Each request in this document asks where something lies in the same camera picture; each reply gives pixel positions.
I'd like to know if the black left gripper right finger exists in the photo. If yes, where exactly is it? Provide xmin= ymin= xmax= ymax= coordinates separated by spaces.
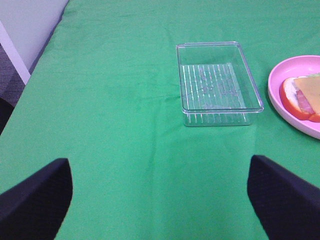
xmin=247 ymin=155 xmax=320 ymax=240

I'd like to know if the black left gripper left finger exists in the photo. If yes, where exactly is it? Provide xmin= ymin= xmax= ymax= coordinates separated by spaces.
xmin=0 ymin=158 xmax=73 ymax=240

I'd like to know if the bacon strip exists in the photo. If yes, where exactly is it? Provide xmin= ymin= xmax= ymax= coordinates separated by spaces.
xmin=296 ymin=90 xmax=315 ymax=114

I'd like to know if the bread slice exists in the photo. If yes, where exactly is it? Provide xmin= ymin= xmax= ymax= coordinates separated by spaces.
xmin=279 ymin=76 xmax=320 ymax=123

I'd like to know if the yellow cheese slice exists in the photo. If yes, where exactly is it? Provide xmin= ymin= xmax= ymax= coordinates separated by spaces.
xmin=294 ymin=77 xmax=320 ymax=114

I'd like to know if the green lettuce leaf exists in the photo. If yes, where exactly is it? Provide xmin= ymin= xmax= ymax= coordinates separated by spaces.
xmin=307 ymin=73 xmax=320 ymax=78

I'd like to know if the green tablecloth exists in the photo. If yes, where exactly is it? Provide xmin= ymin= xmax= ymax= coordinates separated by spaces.
xmin=0 ymin=0 xmax=320 ymax=240

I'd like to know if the clear left plastic container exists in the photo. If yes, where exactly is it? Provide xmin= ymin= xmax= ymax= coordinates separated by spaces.
xmin=176 ymin=41 xmax=264 ymax=127

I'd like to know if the pink round plate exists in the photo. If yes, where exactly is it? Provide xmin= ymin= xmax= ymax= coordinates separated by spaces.
xmin=268 ymin=55 xmax=320 ymax=139

